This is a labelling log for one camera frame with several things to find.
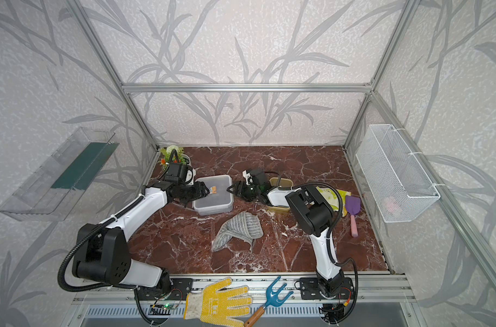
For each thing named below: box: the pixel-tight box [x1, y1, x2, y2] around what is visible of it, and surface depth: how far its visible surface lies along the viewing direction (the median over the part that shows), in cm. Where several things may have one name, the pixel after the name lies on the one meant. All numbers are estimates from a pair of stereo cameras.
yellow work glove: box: [183, 277, 253, 327], surface depth 72 cm
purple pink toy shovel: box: [345, 195, 362, 238], surface depth 95 cm
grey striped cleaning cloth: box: [211, 211, 264, 252], surface depth 86 cm
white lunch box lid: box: [267, 186, 300, 208], surface depth 73 cm
